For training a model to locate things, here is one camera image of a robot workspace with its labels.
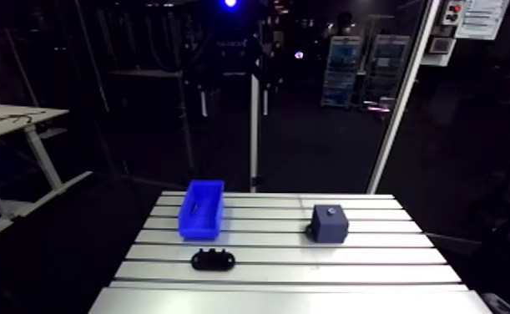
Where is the blue bin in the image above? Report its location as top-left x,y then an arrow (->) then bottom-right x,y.
177,179 -> 226,241

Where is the dark blue-grey block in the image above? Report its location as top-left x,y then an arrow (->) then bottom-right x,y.
305,203 -> 351,245

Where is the black oval holder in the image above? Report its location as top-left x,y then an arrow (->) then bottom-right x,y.
190,247 -> 236,271

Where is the poster display stand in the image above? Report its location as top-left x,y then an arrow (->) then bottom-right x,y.
361,34 -> 412,114
321,35 -> 363,109

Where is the white control panel box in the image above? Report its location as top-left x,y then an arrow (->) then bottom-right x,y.
420,0 -> 466,68

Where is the white desk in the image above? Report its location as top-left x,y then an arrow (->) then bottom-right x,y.
0,103 -> 93,250

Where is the white printed notice sheet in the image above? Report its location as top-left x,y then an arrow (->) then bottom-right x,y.
454,0 -> 510,42

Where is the white vertical post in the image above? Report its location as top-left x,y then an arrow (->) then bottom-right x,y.
250,73 -> 260,194

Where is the white slanted frame post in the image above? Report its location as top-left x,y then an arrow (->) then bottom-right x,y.
366,0 -> 442,195

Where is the black cable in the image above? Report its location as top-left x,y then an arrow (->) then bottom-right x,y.
0,110 -> 48,133

